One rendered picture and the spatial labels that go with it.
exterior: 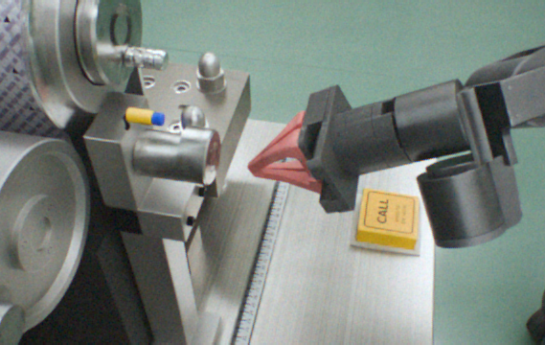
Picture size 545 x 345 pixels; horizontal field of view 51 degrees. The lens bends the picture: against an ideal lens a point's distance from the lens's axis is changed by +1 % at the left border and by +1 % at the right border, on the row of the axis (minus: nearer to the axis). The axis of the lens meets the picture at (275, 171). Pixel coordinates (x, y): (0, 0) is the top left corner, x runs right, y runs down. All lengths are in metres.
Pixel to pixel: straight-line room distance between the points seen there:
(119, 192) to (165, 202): 0.03
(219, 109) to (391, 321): 0.30
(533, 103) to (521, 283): 1.43
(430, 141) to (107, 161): 0.24
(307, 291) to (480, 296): 1.19
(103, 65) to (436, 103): 0.24
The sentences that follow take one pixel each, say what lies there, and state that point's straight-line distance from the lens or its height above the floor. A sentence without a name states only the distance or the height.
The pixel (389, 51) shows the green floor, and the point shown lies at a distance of 2.63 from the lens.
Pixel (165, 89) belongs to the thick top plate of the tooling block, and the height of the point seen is 1.03.
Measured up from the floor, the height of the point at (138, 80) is 1.16.
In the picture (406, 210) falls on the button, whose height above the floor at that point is 0.92.
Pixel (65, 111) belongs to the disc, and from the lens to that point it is 0.39.
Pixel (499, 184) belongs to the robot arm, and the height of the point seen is 1.13.
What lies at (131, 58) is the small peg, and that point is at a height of 1.23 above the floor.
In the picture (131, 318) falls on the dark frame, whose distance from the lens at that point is 0.57.
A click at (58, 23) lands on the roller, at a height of 1.28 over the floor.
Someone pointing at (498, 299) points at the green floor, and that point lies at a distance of 1.82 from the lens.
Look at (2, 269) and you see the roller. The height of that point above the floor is 1.18.
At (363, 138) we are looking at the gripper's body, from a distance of 0.47.
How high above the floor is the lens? 1.46
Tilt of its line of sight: 46 degrees down
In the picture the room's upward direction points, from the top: straight up
